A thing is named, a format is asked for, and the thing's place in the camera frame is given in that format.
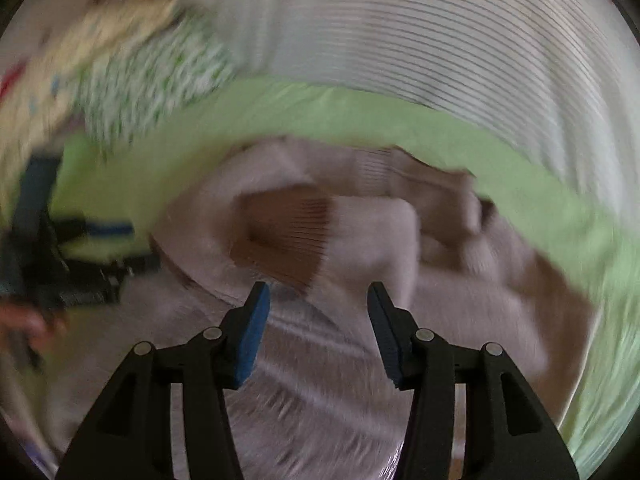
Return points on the mauve fleece sweater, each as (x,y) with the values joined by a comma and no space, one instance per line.
(320,223)

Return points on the white striped pillow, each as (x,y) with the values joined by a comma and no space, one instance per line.
(556,79)

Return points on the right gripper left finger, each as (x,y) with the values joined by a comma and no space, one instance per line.
(126,433)

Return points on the green white patterned pillow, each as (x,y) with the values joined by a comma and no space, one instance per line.
(127,94)

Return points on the left human hand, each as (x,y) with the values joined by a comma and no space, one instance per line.
(40,333)

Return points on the light green bed sheet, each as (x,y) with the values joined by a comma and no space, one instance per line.
(596,251)

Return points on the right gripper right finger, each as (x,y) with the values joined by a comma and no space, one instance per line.
(508,433)

